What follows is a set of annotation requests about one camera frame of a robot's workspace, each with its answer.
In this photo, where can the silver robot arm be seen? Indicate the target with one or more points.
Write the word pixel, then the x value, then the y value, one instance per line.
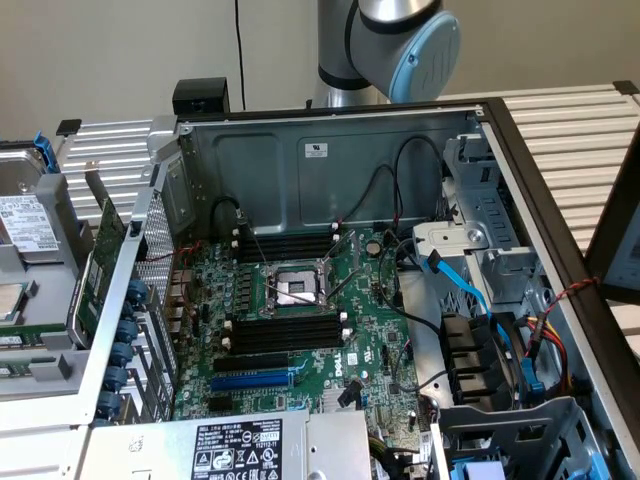
pixel 350 40

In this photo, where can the black RAM slot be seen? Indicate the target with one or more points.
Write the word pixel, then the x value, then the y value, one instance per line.
pixel 287 330
pixel 287 346
pixel 300 249
pixel 300 255
pixel 300 242
pixel 287 338
pixel 287 322
pixel 300 236

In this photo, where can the thin metal locking lever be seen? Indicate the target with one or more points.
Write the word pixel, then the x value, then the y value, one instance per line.
pixel 343 286
pixel 258 247

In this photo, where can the silver coin battery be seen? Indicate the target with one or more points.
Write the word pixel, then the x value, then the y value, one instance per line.
pixel 373 247

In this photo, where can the CPU socket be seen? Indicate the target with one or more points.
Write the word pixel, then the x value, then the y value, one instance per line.
pixel 295 290

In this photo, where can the white sticker label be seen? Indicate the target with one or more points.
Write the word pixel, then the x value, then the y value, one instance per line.
pixel 317 149

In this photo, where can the green motherboard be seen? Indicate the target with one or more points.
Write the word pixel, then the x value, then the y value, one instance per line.
pixel 370 320

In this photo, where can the open grey PC case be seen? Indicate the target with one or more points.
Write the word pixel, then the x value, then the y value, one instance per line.
pixel 370 150

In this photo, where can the long black expansion slot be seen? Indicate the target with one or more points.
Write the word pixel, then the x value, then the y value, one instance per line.
pixel 250 363

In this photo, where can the black plug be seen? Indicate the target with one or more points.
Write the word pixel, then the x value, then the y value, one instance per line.
pixel 350 392

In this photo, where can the blue expansion slot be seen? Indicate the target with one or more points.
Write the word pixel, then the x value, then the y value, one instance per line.
pixel 250 382

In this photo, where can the silver heat sink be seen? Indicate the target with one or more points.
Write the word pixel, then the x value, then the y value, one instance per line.
pixel 332 400

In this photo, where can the grey metal disk bay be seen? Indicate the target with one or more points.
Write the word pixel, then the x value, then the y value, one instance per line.
pixel 495 210

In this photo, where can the black fan shroud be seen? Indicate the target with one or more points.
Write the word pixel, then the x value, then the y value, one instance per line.
pixel 465 350

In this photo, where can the black box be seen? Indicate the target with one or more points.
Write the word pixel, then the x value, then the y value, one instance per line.
pixel 200 95

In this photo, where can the blue card retention clip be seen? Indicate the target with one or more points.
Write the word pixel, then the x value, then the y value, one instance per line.
pixel 108 404
pixel 122 355
pixel 127 331
pixel 116 378
pixel 136 291

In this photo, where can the short black expansion slot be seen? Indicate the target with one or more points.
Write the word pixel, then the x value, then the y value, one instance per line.
pixel 220 404

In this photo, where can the green graphics card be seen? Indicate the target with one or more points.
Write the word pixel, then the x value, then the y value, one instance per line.
pixel 102 250

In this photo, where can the grey drive cage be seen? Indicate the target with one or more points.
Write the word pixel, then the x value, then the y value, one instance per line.
pixel 500 425

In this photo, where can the blue plastic latch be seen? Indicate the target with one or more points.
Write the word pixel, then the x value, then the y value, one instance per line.
pixel 534 387

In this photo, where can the silver power supply with label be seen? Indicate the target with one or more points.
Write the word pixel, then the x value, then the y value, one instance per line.
pixel 165 450

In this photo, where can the black table clamp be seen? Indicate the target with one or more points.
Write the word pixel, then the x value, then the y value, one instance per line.
pixel 69 127
pixel 626 88

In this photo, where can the blue plastic part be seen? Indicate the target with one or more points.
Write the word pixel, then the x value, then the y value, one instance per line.
pixel 480 472

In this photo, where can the dark monitor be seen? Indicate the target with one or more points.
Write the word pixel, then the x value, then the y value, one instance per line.
pixel 610 225

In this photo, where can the silver hard disk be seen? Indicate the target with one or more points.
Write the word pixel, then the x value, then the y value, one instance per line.
pixel 20 180

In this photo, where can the silver CPU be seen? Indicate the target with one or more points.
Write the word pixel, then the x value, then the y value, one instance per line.
pixel 7 300

